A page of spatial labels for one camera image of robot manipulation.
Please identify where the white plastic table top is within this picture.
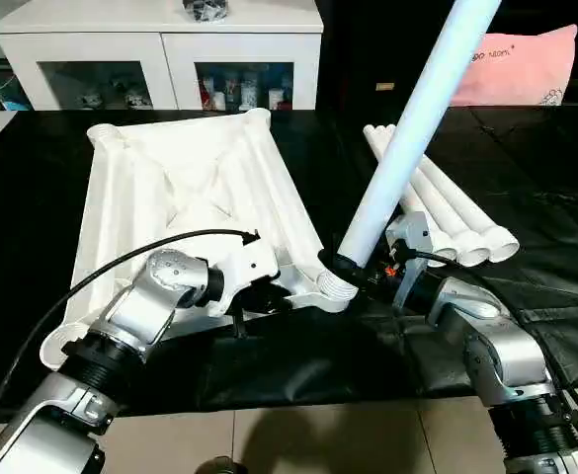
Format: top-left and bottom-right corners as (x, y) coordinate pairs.
(40, 107), (360, 372)

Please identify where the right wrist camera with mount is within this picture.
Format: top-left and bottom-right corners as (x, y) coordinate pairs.
(385, 209), (434, 309)

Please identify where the white plastic table leg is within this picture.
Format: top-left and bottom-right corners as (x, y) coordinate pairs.
(372, 123), (495, 269)
(363, 123), (468, 271)
(382, 123), (521, 264)
(320, 0), (503, 298)

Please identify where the dark ornament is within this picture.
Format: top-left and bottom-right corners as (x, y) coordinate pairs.
(183, 0), (230, 24)

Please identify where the black furniture with yellow label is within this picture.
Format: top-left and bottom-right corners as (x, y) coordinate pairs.
(318, 0), (578, 110)

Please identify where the white cabinet with glass doors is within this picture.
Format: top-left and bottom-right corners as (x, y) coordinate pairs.
(0, 0), (326, 113)

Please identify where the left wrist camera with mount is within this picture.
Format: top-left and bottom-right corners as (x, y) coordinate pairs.
(205, 237), (281, 319)

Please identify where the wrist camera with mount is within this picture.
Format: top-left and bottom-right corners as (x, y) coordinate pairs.
(385, 209), (434, 309)
(205, 237), (281, 319)

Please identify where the black work mat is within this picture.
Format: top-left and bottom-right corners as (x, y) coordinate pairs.
(0, 104), (578, 424)

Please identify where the pink pillow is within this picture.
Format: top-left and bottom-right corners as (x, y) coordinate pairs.
(450, 25), (578, 108)

